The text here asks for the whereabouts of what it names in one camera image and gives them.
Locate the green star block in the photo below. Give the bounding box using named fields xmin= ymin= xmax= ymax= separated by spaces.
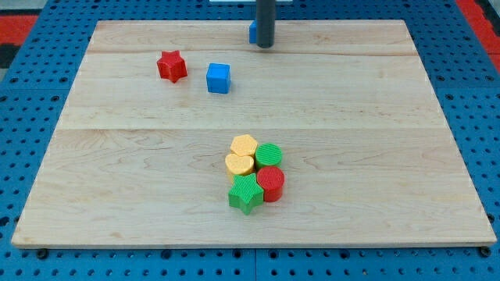
xmin=228 ymin=173 xmax=264 ymax=215

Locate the red cylinder block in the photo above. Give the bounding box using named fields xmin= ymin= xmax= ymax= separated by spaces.
xmin=257 ymin=166 xmax=285 ymax=202

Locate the yellow hexagon block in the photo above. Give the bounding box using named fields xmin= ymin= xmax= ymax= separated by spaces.
xmin=230 ymin=134 xmax=259 ymax=157

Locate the green cylinder block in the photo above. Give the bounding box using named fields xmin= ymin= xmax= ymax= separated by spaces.
xmin=255 ymin=143 xmax=283 ymax=169

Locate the blue block behind tool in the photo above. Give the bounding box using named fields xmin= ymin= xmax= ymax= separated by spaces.
xmin=248 ymin=20 xmax=257 ymax=44

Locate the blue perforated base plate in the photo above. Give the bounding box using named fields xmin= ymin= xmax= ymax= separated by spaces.
xmin=0 ymin=0 xmax=500 ymax=281

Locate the yellow heart block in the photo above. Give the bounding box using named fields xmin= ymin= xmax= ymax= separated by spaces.
xmin=224 ymin=153 xmax=255 ymax=183

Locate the red star block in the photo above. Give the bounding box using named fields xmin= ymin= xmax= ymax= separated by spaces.
xmin=156 ymin=50 xmax=188 ymax=83

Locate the blue cube block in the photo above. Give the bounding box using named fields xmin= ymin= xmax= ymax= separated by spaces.
xmin=205 ymin=62 xmax=231 ymax=94

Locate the light wooden board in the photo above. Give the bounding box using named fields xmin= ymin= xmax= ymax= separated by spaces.
xmin=12 ymin=20 xmax=497 ymax=249

